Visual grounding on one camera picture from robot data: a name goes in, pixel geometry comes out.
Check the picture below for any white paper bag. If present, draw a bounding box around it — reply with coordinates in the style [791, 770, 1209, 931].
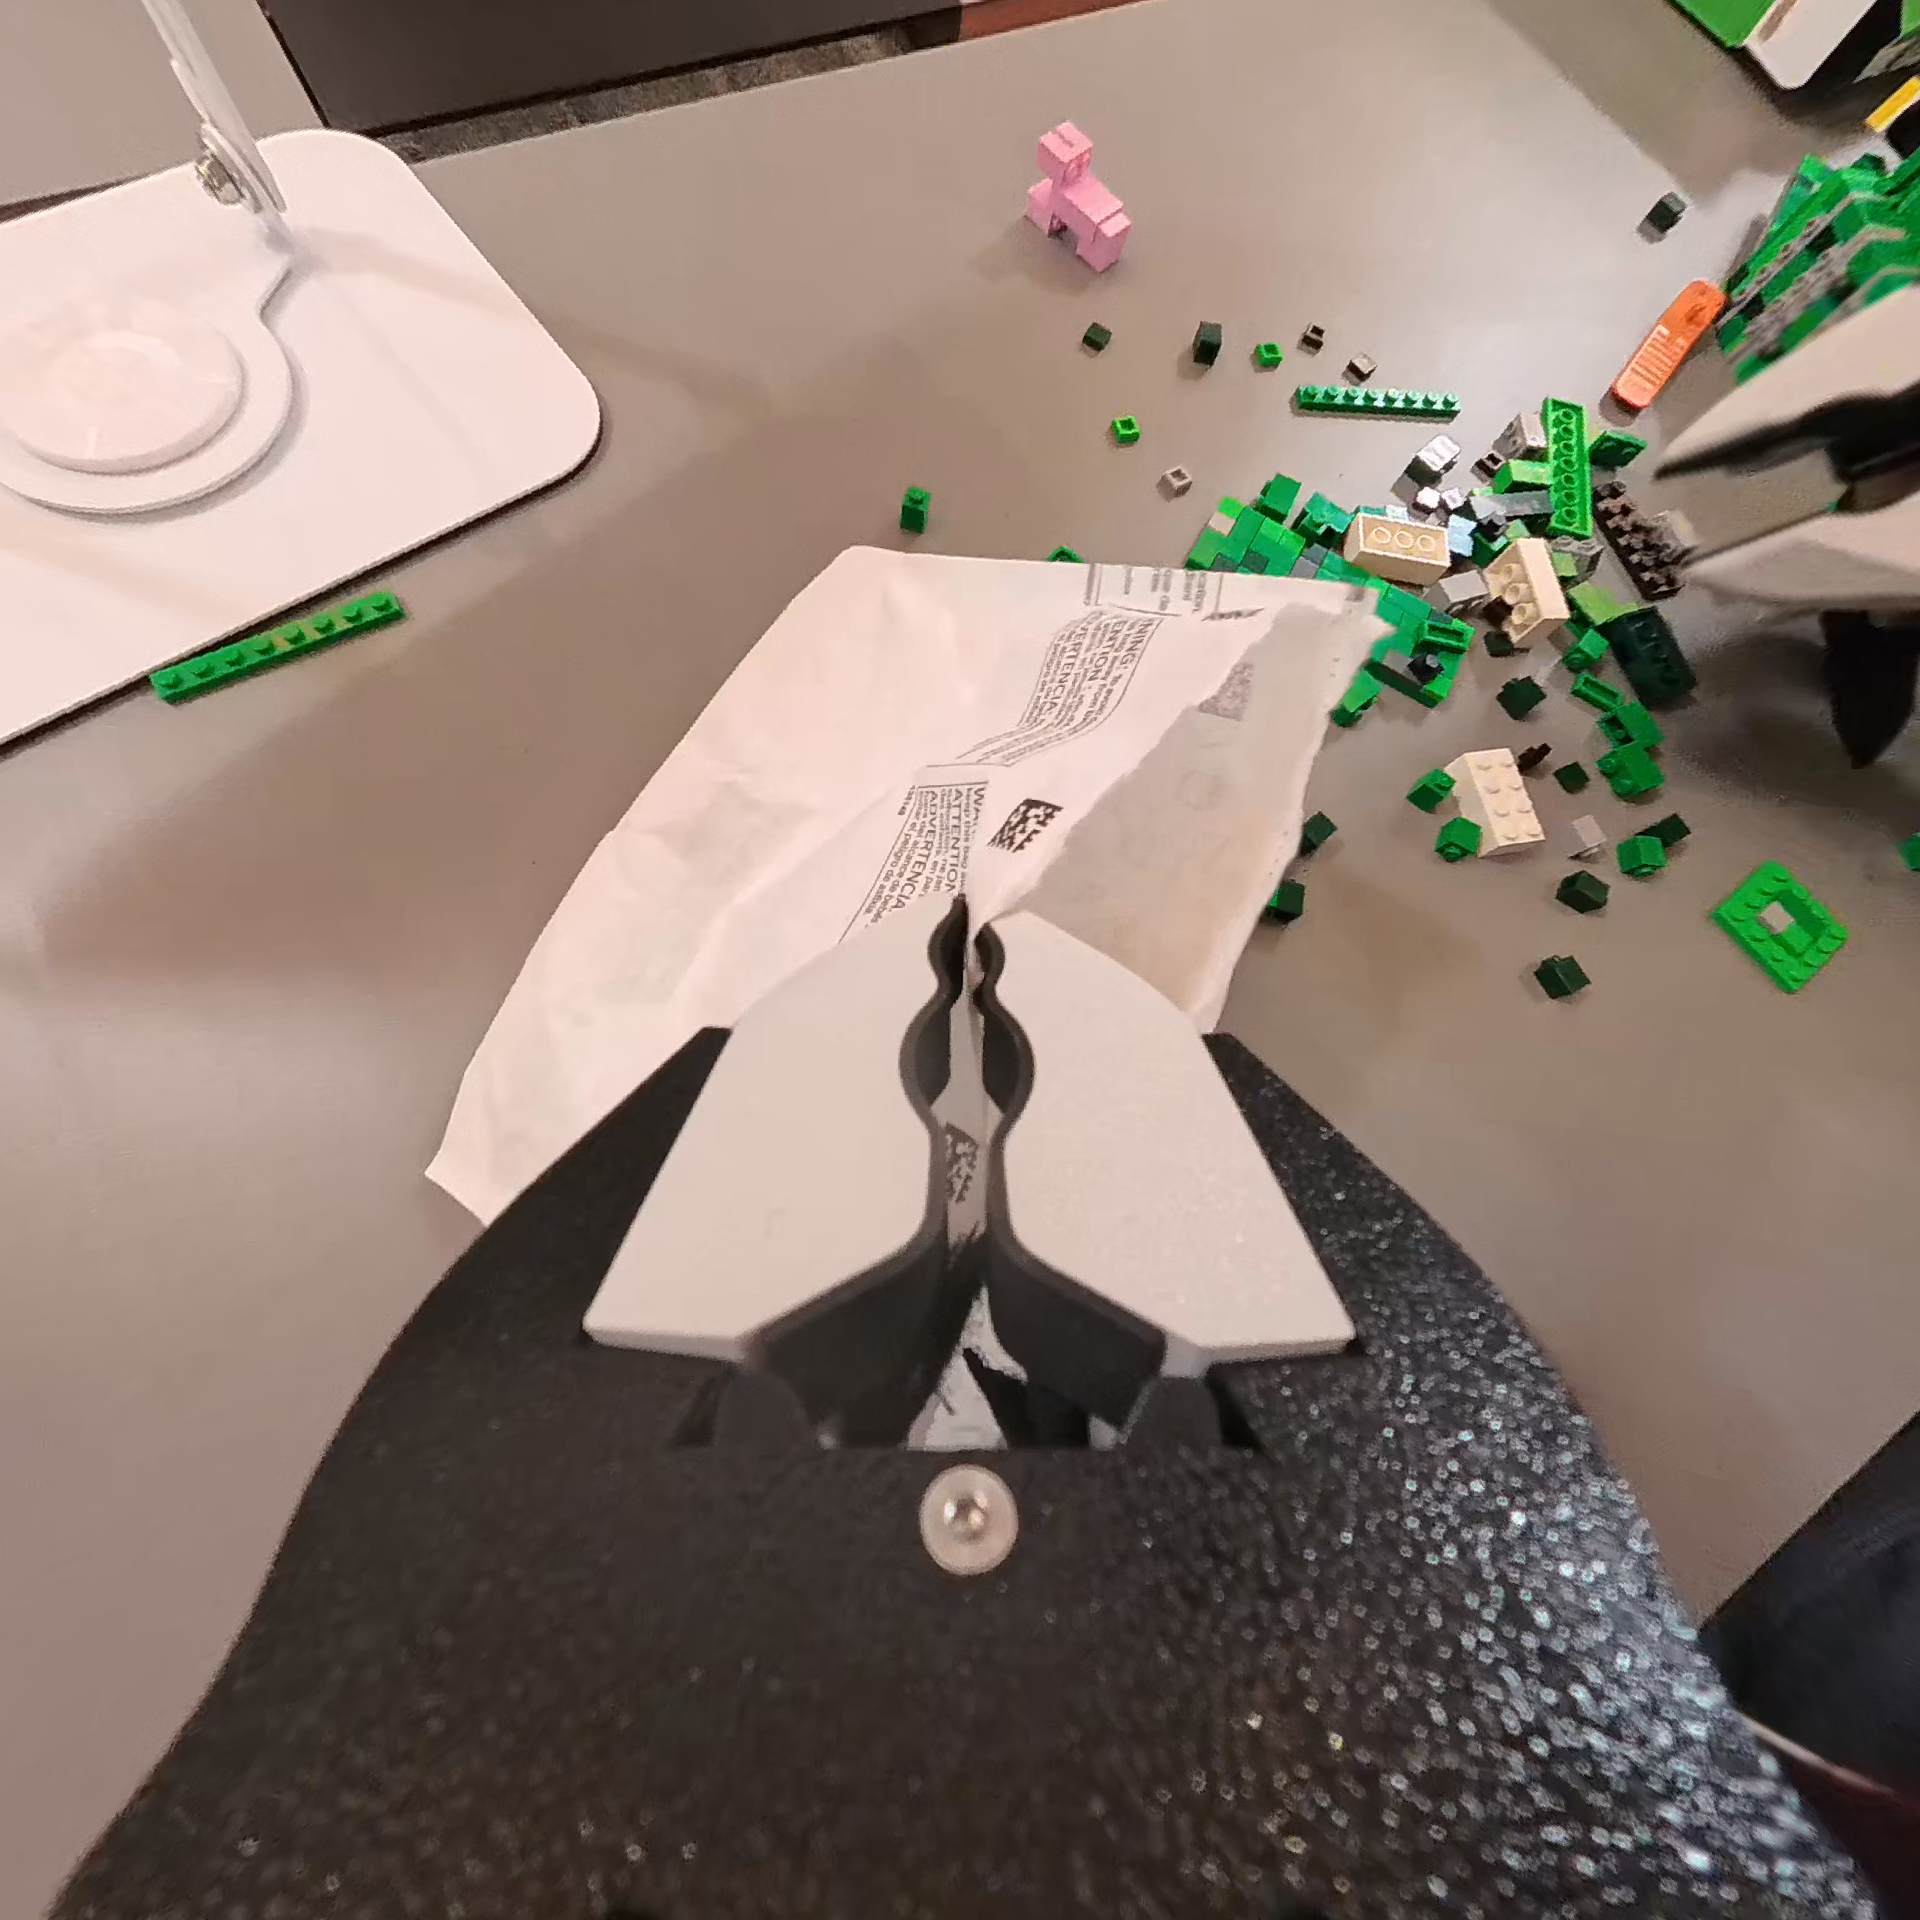
[423, 544, 1385, 1225]

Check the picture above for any pink pig figure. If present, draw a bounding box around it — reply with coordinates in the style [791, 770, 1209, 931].
[1024, 123, 1137, 277]

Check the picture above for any green toy box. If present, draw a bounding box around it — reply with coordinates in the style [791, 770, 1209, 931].
[1665, 0, 1920, 91]

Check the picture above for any green square frame plate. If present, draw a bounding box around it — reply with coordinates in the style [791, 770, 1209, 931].
[1710, 863, 1850, 993]

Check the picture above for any green mosaic brick plate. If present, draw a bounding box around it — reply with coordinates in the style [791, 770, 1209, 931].
[1184, 479, 1360, 586]

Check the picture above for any orange brick separator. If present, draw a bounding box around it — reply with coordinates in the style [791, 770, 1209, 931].
[1611, 279, 1729, 409]

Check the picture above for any bright green holed plate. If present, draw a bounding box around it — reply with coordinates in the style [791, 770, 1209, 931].
[1537, 397, 1601, 541]

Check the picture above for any grey desk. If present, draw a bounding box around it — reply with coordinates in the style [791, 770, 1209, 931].
[0, 0, 1920, 1653]

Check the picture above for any cream upturned brick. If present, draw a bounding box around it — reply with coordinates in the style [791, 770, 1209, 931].
[1343, 509, 1457, 586]

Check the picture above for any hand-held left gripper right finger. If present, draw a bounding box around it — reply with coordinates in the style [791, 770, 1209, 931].
[976, 911, 1360, 1449]

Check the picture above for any person's leg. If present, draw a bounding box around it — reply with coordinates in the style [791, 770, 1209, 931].
[1704, 1487, 1920, 1893]

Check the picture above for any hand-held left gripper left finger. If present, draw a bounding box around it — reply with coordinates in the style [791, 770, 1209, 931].
[579, 896, 970, 1449]

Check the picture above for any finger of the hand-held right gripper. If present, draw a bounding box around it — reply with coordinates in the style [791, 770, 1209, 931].
[1671, 479, 1920, 616]
[1649, 282, 1920, 485]

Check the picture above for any white studded brick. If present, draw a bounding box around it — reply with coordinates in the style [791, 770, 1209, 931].
[1477, 539, 1575, 650]
[1443, 747, 1551, 858]

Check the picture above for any white booklet stand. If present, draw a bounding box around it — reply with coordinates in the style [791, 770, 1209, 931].
[0, 0, 607, 747]

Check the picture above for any green brick model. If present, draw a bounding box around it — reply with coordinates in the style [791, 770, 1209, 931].
[1717, 151, 1920, 385]

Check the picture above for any black studded plate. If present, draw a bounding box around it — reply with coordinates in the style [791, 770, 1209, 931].
[1591, 480, 1697, 601]

